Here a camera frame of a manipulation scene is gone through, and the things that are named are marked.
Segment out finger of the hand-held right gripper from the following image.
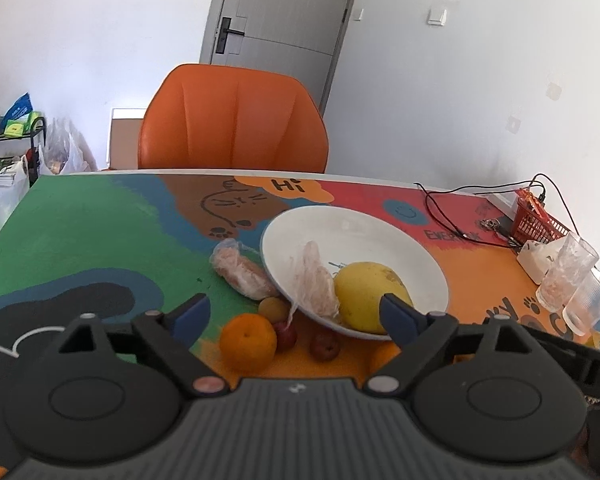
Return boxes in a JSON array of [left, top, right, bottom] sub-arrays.
[[527, 329, 583, 378]]

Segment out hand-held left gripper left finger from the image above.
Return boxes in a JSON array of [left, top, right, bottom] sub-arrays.
[[55, 292, 233, 401]]

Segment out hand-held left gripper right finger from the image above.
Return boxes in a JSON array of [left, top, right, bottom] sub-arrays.
[[364, 292, 543, 400]]

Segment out orange tangerine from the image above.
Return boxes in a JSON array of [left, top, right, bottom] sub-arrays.
[[219, 313, 278, 375]]

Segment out white plate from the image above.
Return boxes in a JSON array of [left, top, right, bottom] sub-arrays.
[[260, 205, 451, 342]]

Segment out yellow pear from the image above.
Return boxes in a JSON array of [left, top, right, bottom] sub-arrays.
[[334, 261, 415, 336]]

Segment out clear glass cup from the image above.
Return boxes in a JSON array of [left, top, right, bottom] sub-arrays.
[[562, 270, 600, 337], [536, 231, 600, 313]]

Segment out small yellow fruit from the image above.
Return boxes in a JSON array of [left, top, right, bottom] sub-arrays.
[[258, 296, 290, 324]]

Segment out white box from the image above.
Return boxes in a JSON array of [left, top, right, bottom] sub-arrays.
[[517, 237, 566, 283]]

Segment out red plastic basket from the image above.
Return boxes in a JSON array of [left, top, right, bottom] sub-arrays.
[[511, 190, 571, 243]]

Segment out orange snack packet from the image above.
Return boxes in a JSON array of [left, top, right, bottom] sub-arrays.
[[514, 186, 547, 207]]

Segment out orange chair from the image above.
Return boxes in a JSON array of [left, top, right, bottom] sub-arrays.
[[137, 63, 329, 175]]

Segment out clear plastic bags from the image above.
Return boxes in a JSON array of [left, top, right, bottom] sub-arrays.
[[39, 117, 93, 176]]

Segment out white shopping bag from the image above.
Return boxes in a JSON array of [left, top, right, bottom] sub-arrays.
[[0, 157, 31, 233]]

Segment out black shelf rack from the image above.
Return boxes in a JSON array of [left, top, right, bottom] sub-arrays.
[[0, 115, 48, 171]]

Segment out green packet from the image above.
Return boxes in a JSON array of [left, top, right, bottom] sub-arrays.
[[5, 112, 43, 138]]

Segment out blue bag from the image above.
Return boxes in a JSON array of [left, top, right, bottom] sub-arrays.
[[0, 92, 35, 133]]

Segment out grey door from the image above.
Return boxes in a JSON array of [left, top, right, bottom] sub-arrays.
[[199, 0, 366, 111]]

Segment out black cable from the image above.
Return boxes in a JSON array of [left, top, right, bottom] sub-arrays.
[[414, 174, 576, 249]]

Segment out black door handle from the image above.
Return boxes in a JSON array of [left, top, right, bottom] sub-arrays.
[[214, 16, 246, 56]]

